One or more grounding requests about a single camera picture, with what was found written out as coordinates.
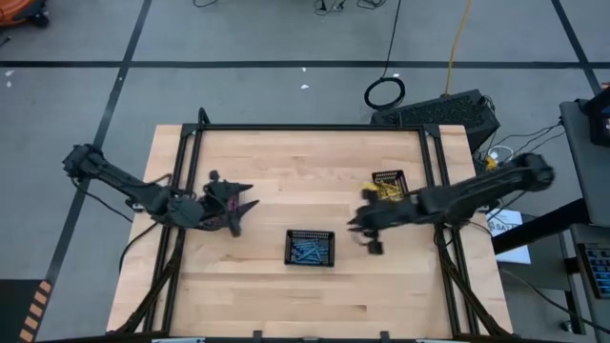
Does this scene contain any black orange striped floor mat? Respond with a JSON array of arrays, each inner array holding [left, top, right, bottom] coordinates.
[[0, 278, 54, 343]]

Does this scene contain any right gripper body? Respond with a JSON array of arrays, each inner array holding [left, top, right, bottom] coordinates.
[[359, 198, 422, 256]]

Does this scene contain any black hanging cable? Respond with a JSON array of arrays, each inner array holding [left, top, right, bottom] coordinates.
[[363, 0, 407, 112]]

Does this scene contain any black plastic slotted basket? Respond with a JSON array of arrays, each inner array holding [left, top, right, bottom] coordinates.
[[197, 190, 240, 232], [370, 169, 411, 202], [283, 229, 336, 268]]

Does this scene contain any black desk crossbar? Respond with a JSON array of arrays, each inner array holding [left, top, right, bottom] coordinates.
[[490, 197, 592, 256]]

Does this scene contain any yellow hanging cable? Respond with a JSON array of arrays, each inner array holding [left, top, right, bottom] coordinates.
[[443, 0, 474, 96]]

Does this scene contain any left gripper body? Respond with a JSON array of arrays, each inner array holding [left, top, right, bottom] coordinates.
[[198, 169, 245, 239]]

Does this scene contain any backlit keyboard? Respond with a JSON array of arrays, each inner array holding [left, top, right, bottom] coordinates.
[[575, 241, 610, 300]]

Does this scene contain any black screen device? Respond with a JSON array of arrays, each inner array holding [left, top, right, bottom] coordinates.
[[586, 84, 610, 148]]

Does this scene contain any orange shop vacuum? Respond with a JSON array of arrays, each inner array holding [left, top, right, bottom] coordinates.
[[0, 0, 51, 29]]

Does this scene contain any grey cart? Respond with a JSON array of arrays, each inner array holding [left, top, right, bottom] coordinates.
[[559, 97, 610, 228]]

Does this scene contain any black perforated computer case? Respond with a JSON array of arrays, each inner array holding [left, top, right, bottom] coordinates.
[[370, 89, 501, 154]]

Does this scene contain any white paper sheet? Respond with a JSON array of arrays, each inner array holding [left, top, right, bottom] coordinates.
[[484, 207, 533, 266]]

